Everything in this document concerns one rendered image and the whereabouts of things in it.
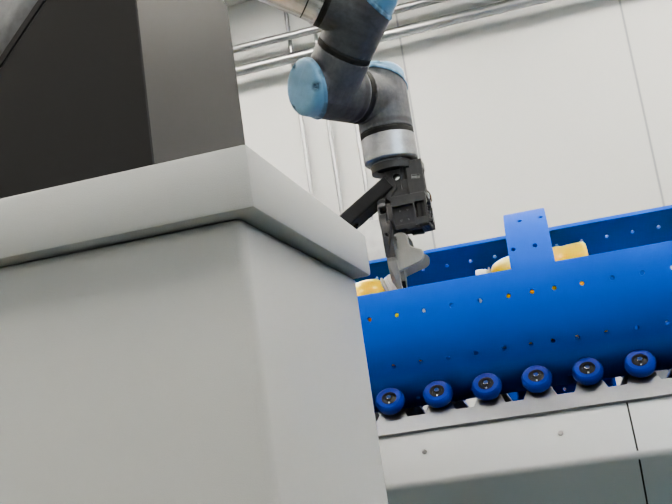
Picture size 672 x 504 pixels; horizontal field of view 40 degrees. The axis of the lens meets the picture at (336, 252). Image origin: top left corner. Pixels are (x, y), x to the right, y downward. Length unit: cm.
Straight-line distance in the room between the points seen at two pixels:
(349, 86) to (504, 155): 350
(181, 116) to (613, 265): 85
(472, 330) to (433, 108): 369
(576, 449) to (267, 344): 89
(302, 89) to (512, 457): 64
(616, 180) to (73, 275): 440
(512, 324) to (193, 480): 91
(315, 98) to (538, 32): 373
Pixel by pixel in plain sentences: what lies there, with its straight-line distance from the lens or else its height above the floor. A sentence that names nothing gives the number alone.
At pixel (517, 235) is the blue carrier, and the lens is 144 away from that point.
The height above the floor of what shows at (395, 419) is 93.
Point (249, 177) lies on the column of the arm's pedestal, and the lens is 55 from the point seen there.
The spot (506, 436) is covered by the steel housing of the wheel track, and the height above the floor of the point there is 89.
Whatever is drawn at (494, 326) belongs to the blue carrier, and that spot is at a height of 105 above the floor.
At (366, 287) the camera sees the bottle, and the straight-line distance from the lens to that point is 149.
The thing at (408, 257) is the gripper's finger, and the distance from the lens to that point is 148.
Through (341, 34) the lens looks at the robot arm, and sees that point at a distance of 144.
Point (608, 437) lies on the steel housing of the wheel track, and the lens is 140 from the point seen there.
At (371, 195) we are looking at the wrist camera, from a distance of 152.
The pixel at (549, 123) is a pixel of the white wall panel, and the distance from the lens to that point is 496.
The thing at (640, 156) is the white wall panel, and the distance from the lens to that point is 492.
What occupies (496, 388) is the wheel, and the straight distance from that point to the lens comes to 142.
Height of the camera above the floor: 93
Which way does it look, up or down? 11 degrees up
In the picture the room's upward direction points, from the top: 8 degrees counter-clockwise
